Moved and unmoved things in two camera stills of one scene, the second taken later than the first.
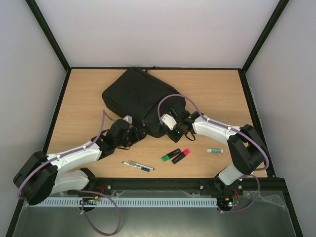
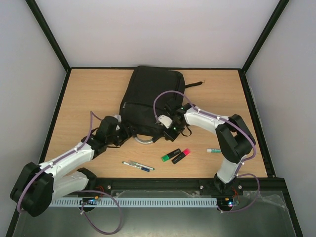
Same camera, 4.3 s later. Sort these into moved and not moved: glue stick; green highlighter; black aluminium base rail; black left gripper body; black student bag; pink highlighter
Moved: black left gripper body; black student bag
Not moved: pink highlighter; black aluminium base rail; green highlighter; glue stick
